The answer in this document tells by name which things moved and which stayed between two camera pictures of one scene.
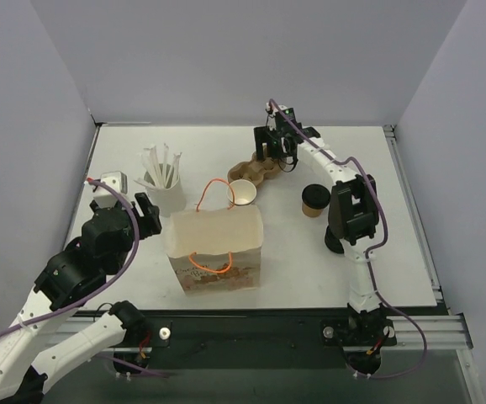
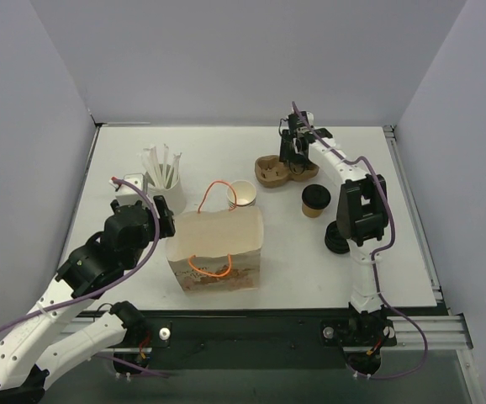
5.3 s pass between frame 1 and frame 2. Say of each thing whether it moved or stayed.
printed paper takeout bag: stayed
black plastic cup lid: stayed
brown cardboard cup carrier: moved
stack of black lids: stayed
